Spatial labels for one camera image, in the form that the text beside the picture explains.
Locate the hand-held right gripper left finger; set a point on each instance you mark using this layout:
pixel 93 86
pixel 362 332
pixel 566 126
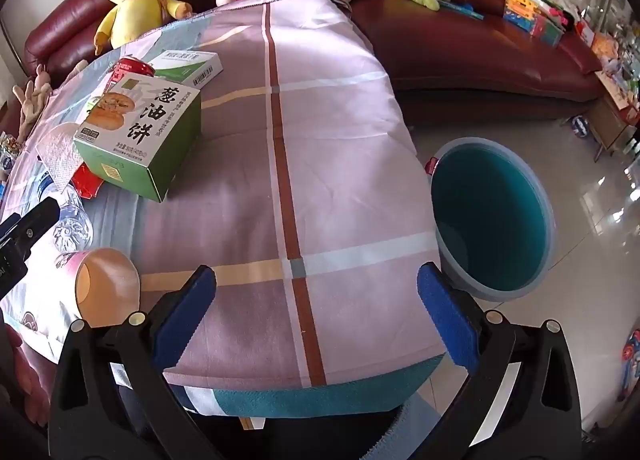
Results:
pixel 185 312

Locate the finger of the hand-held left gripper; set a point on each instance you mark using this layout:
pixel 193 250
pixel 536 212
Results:
pixel 27 230

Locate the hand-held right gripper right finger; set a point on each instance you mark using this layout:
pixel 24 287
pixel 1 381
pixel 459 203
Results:
pixel 450 322

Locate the blue plastic bucket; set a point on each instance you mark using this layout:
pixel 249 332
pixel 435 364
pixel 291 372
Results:
pixel 490 220

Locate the white green box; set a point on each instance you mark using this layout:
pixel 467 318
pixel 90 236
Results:
pixel 192 67

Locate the clear plastic bottle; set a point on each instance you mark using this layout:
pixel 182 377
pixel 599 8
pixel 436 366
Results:
pixel 72 227

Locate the pink paper cup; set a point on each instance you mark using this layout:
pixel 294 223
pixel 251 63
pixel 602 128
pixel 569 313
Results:
pixel 107 285

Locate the beige plush toy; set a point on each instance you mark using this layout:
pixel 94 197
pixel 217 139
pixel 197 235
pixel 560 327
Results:
pixel 32 99

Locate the green pancake carton box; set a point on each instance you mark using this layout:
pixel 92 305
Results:
pixel 145 139

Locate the colourful floor toy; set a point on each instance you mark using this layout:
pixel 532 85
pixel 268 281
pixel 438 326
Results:
pixel 631 365

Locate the red drink can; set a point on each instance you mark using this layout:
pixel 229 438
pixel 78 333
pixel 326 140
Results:
pixel 131 68

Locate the checked pastel blanket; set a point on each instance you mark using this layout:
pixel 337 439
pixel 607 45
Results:
pixel 325 164

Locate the blue white ball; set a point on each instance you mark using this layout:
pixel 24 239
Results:
pixel 580 125

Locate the wooden cabinet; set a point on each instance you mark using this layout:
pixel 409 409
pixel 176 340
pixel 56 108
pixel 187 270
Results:
pixel 612 114

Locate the dark red leather sofa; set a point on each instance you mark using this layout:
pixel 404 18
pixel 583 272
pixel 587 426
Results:
pixel 450 39

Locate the blue toy stick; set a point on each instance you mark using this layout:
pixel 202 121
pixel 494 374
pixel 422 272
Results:
pixel 462 9

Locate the colourful toy box stack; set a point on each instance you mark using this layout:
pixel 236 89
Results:
pixel 532 14

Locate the pile of colourful goods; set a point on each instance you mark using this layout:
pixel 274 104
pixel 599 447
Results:
pixel 605 14

